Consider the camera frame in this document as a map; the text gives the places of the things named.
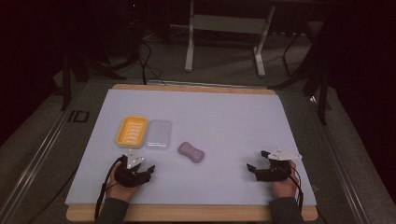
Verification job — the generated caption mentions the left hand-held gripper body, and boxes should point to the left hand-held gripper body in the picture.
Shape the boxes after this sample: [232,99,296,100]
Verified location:
[113,148,148,189]

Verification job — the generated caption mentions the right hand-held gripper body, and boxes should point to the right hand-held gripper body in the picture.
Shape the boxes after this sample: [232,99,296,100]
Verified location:
[255,147,304,183]

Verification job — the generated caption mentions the person's left hand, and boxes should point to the person's left hand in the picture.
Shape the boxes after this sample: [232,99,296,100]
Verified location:
[105,161,144,203]

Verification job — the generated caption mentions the person's right hand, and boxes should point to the person's right hand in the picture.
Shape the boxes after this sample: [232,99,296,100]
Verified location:
[271,160,300,200]

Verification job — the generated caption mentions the clear plastic container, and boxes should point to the clear plastic container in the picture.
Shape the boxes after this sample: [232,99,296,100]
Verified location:
[143,119,173,151]

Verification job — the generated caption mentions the yellow soap dish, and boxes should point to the yellow soap dish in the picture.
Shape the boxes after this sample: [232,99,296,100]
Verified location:
[115,115,149,149]

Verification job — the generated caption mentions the purple soap bar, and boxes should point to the purple soap bar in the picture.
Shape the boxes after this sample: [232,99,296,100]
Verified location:
[177,141,205,164]

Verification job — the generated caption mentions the white table mat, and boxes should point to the white table mat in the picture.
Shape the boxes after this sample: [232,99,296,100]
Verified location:
[64,89,318,207]

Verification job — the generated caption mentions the black metal stand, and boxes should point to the black metal stand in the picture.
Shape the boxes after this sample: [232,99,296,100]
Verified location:
[52,54,127,112]
[269,66,332,126]

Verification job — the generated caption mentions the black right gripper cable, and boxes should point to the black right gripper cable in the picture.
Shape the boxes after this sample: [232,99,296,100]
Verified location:
[281,166,305,213]

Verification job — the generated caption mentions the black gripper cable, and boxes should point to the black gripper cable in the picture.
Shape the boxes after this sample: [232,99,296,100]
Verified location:
[281,166,305,213]
[93,156,125,221]

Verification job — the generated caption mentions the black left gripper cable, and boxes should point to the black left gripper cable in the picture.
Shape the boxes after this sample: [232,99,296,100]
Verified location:
[93,156,125,221]

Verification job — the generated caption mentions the metal floor rail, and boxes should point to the metal floor rail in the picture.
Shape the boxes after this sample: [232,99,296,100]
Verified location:
[0,81,89,224]
[306,94,372,224]

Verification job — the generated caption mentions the black floor cables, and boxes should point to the black floor cables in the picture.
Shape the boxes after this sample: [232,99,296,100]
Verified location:
[125,40,167,86]

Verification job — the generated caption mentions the white metal desk frame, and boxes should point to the white metal desk frame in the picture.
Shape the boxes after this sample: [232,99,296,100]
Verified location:
[184,0,277,78]

